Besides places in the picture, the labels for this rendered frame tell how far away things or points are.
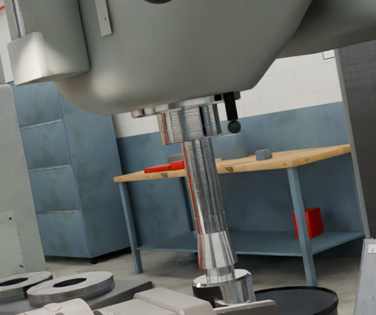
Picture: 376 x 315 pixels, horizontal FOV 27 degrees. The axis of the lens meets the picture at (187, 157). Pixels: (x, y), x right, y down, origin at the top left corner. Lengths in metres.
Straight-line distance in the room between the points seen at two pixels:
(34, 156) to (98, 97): 7.93
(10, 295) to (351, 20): 0.47
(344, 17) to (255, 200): 6.20
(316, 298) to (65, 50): 2.36
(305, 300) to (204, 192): 2.27
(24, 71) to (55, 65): 0.02
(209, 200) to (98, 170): 7.37
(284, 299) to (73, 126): 5.23
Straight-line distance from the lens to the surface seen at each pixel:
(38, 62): 0.52
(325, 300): 2.79
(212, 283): 0.60
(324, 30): 0.64
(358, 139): 0.97
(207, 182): 0.60
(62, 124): 7.85
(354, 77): 0.96
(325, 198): 6.24
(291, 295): 2.88
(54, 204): 8.29
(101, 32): 0.52
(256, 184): 6.75
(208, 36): 0.52
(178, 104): 0.56
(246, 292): 0.61
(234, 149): 6.40
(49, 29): 0.53
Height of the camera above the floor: 1.30
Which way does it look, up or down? 3 degrees down
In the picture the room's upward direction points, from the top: 10 degrees counter-clockwise
